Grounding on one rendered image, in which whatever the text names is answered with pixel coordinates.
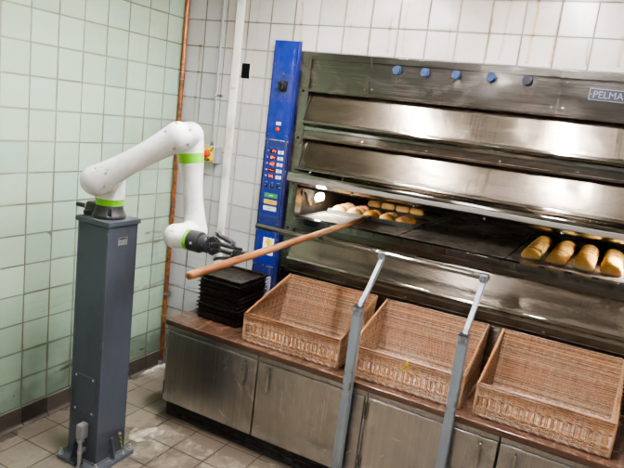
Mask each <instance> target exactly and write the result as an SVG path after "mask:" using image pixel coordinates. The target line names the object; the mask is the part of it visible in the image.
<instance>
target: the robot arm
mask: <svg viewBox="0 0 624 468"><path fill-rule="evenodd" d="M175 154H177V159H178V165H179V171H180V176H181V182H182V189H183V200H184V223H179V224H172V225H170V226H168V227H167V228H166V229H165V231H164V233H163V240H164V242H165V243H166V245H167V246H169V247H170V248H173V249H185V250H188V251H192V252H195V253H202V252H204V253H207V254H209V255H211V256H212V257H213V261H217V260H226V259H229V258H232V257H234V256H238V255H241V254H247V253H249V252H246V251H243V250H242V248H241V247H237V246H236V242H235V241H234V240H231V239H230V238H228V237H226V236H224V235H223V234H222V233H221V232H220V231H218V232H216V233H215V235H214V236H209V235H207V226H206V220H205V213H204V203H203V166H204V140H203V131H202V128H201V127H200V126H199V125H198V124H197V123H194V122H183V123H182V122H173V123H169V124H168V125H167V126H165V127H164V129H162V130H161V131H159V132H158V133H156V134H155V135H153V136H151V137H150V138H148V139H146V140H145V141H143V142H141V143H140V144H138V145H136V146H134V147H133V148H131V149H129V150H127V151H125V152H123V153H121V154H118V155H116V156H114V157H112V158H109V159H108V160H106V161H103V162H99V163H96V164H93V165H90V166H88V167H86V168H85V169H84V170H83V172H82V173H81V175H80V185H81V187H82V189H83V190H84V191H85V192H86V193H88V194H90V195H93V196H95V200H94V201H87V202H86V203H84V202H79V201H78V202H77V203H76V206H79V207H83V208H84V214H85V215H92V217H94V218H96V219H102V220H124V219H125V218H126V214H125V212H124V200H125V186H126V178H127V177H129V176H131V175H133V174H135V173H137V172H138V171H140V170H142V169H144V168H146V167H148V166H150V165H152V164H154V163H156V162H158V161H160V160H163V159H165V158H167V157H170V156H172V155H175ZM218 238H219V239H221V240H222V241H225V242H227V243H229V244H226V243H224V242H221V241H220V240H219V239H218ZM221 247H224V248H228V249H231V250H233V252H232V251H229V250H225V249H222V248H221ZM218 253H222V254H228V255H230V256H217V255H216V254H218Z"/></svg>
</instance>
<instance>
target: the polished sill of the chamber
mask: <svg viewBox="0 0 624 468"><path fill-rule="evenodd" d="M293 222H294V224H298V225H303V226H308V227H312V228H320V229H324V228H330V227H333V226H336V225H340V224H336V223H332V222H327V221H322V220H318V219H314V218H309V217H304V216H300V215H298V216H295V217H294V218H293ZM334 232H337V233H342V234H345V235H350V236H355V237H359V238H363V239H368V240H372V241H380V242H384V243H389V244H394V245H397V246H402V247H406V248H411V249H415V250H419V251H424V252H428V253H432V254H441V255H445V256H449V257H454V258H458V259H462V260H467V261H471V262H476V263H479V264H484V265H489V266H493V267H501V268H505V269H510V270H514V271H518V272H523V273H527V274H531V275H536V276H541V277H544V278H549V279H553V280H561V281H565V282H570V283H575V284H578V285H583V286H588V287H592V288H596V289H601V290H605V291H610V292H614V293H622V294H624V283H622V282H617V281H612V280H608V279H600V278H595V277H591V276H586V275H581V274H578V273H573V272H568V271H564V270H559V269H554V268H550V267H546V266H537V265H532V264H529V263H524V262H519V261H514V260H510V259H506V258H501V257H497V256H492V255H487V254H483V253H475V252H470V251H465V250H461V249H457V248H452V247H448V246H443V245H438V244H434V243H430V242H425V241H420V240H413V239H408V238H403V237H398V236H394V235H389V234H385V233H381V232H376V231H371V230H367V229H363V228H358V227H346V228H343V229H340V230H337V231H334Z"/></svg>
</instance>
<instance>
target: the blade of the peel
mask: <svg viewBox="0 0 624 468"><path fill-rule="evenodd" d="M327 213H329V214H335V215H343V216H348V217H353V218H360V217H361V216H363V214H353V213H348V212H344V211H338V210H333V209H332V208H328V212H327ZM370 221H372V222H377V223H383V224H387V225H392V226H397V227H403V228H411V229H413V228H416V227H417V226H420V225H422V224H424V223H426V222H427V221H422V220H417V219H415V221H416V224H408V223H402V222H397V221H393V220H388V219H382V218H378V217H373V216H372V217H371V220H370Z"/></svg>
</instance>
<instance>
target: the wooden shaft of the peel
mask: <svg viewBox="0 0 624 468"><path fill-rule="evenodd" d="M365 221H366V218H365V217H360V218H358V219H355V220H351V221H348V222H345V223H343V224H340V225H336V226H333V227H328V228H324V229H322V230H319V231H316V232H313V233H309V234H306V235H304V236H301V237H297V238H294V239H291V240H286V241H283V242H280V243H277V244H274V245H270V246H267V247H265V248H262V249H259V250H255V251H252V252H249V253H245V254H241V255H238V256H235V257H232V258H229V259H226V260H223V261H220V262H217V263H213V264H211V265H208V266H202V267H199V268H196V269H193V270H190V271H188V272H187V273H186V278H187V279H188V280H192V279H195V278H198V277H200V276H203V275H206V274H209V273H212V272H215V271H217V270H220V269H223V268H226V267H231V266H234V265H237V264H239V263H242V262H245V261H248V260H251V259H254V258H256V257H259V256H262V255H265V254H270V253H273V252H276V251H278V250H281V249H284V248H287V247H290V246H293V245H295V244H298V243H301V242H304V241H309V240H312V239H315V238H317V237H320V236H323V235H326V234H329V233H332V232H334V231H337V230H340V229H343V228H348V227H351V226H354V225H356V224H359V223H362V222H365Z"/></svg>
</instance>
